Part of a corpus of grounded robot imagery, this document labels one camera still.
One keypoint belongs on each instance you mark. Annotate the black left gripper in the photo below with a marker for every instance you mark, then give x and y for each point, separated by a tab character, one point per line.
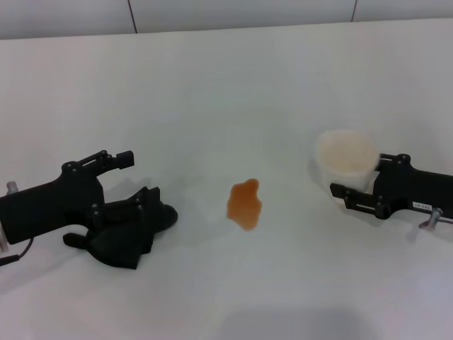
46	209

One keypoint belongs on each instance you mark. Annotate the dark cleaning rag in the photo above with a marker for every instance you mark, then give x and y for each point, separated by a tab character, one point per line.
117	251

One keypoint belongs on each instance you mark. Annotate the translucent plastic cup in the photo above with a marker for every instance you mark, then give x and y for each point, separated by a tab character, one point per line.
345	156

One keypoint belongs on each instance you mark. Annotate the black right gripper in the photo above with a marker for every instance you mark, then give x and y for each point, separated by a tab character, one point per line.
424	191

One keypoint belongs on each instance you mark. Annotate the brown liquid stain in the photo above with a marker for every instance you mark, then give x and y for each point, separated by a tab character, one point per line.
244	205

